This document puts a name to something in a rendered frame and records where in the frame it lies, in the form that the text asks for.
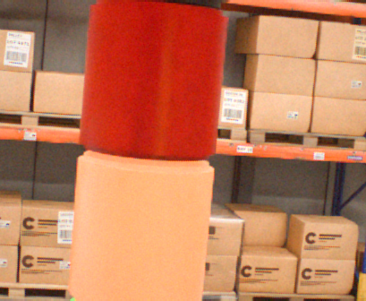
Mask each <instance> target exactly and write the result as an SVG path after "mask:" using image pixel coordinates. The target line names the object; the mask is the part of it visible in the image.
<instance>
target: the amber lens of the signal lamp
mask: <svg viewBox="0 0 366 301"><path fill-rule="evenodd" d="M213 176H214V168H213V167H211V166H210V165H209V163H208V162H207V161H206V160H199V161H166V160H146V159H133V158H127V157H117V156H112V155H108V154H101V153H98V152H95V151H90V150H88V151H85V152H84V155H82V156H80V157H78V162H77V180H76V189H75V198H74V215H73V224H72V250H71V267H70V276H69V285H68V290H69V292H70V293H71V295H72V296H74V298H75V299H76V301H201V298H202V290H203V284H204V269H205V262H206V255H207V240H208V233H209V219H210V204H211V197H212V190H213Z"/></svg>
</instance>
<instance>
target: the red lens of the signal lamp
mask: <svg viewBox="0 0 366 301"><path fill-rule="evenodd" d="M227 24H228V17H225V16H223V12H221V11H219V10H217V9H209V8H206V7H201V6H191V5H186V4H169V3H161V2H153V1H136V0H97V2H96V4H92V5H91V6H90V7H89V32H88V41H87V49H86V67H85V76H84V84H83V93H82V111H81V128H80V143H82V144H85V149H87V150H89V151H95V152H98V153H101V154H108V155H112V156H117V157H127V158H133V159H146V160H166V161H199V160H208V159H210V155H213V154H216V146H217V133H218V119H219V111H220V103H221V89H222V81H223V74H224V60H225V52H226V32H227Z"/></svg>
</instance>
